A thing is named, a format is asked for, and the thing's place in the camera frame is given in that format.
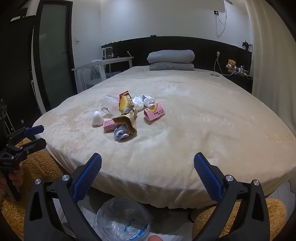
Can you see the crumpled white paper wrapper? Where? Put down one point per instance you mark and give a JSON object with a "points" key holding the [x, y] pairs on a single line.
{"points": [[149, 100]]}

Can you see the grey folded quilt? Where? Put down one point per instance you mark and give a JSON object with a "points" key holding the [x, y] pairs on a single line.
{"points": [[171, 66], [171, 55]]}

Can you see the black toy figure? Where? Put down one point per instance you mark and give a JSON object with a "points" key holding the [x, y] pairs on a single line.
{"points": [[246, 44]]}

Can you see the small white appliance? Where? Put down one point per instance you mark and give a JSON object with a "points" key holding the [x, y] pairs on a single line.
{"points": [[108, 52]]}

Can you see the white tissue ball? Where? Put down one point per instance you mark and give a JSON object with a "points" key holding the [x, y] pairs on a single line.
{"points": [[97, 118]]}

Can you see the frosted glass door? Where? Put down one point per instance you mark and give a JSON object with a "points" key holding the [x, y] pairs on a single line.
{"points": [[56, 53]]}

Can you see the crumpled white plastic bag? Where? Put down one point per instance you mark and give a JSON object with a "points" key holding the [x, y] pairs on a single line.
{"points": [[138, 102]]}

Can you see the pink and yellow carton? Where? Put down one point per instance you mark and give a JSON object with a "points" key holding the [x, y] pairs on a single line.
{"points": [[154, 113]]}

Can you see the cream curtain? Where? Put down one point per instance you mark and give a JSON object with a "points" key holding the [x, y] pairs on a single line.
{"points": [[266, 58]]}

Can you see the black panel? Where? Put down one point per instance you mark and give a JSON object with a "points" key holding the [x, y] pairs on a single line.
{"points": [[18, 69]]}

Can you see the yellow teddy bear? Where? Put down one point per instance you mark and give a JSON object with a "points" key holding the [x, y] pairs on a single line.
{"points": [[231, 65]]}

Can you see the brown paper bag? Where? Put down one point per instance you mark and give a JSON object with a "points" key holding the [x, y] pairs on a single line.
{"points": [[128, 121]]}

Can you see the black headboard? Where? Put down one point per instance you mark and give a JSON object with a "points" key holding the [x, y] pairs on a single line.
{"points": [[208, 53]]}

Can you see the bin with clear plastic liner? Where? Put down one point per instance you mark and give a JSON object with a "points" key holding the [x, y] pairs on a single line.
{"points": [[122, 220]]}

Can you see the white chair grey seat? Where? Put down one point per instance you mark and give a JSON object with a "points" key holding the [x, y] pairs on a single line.
{"points": [[91, 78]]}

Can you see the person's left hand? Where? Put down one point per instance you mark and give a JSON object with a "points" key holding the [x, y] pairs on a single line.
{"points": [[16, 178]]}

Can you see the small pink carton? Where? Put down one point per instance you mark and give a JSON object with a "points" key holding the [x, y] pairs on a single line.
{"points": [[108, 125]]}

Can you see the beige bed blanket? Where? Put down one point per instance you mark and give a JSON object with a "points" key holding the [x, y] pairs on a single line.
{"points": [[185, 139]]}

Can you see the group of small bottles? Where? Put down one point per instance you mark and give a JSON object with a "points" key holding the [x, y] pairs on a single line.
{"points": [[242, 72]]}

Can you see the white table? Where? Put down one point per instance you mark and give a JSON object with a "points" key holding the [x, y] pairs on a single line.
{"points": [[111, 61]]}

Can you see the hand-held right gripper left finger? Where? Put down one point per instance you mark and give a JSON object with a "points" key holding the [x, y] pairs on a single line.
{"points": [[89, 178]]}

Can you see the yellow snack packet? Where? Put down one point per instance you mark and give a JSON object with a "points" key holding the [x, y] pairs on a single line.
{"points": [[124, 103]]}

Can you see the blue and white packet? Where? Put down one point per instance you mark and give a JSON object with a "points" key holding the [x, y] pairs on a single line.
{"points": [[120, 134]]}

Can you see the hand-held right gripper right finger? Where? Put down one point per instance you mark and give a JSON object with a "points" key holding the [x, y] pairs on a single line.
{"points": [[208, 178]]}

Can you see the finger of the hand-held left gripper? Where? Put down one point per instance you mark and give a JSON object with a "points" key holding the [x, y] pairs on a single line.
{"points": [[34, 130], [34, 144]]}

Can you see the clear plastic bottle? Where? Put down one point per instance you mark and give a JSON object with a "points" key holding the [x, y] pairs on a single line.
{"points": [[109, 100]]}

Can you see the yellow shaggy rug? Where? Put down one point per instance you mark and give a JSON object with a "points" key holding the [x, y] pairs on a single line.
{"points": [[34, 166]]}

